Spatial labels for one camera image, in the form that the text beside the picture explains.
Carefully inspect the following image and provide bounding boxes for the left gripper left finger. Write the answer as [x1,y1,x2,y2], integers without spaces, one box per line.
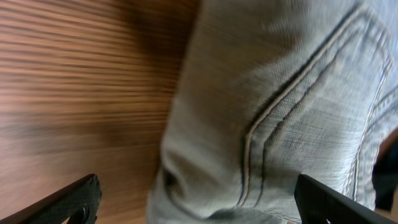
[1,174,102,224]

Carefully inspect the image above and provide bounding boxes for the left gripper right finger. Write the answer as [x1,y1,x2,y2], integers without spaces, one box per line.
[294,174,397,224]

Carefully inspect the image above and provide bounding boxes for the light blue denim shorts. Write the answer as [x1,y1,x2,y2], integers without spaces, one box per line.
[147,0,397,223]

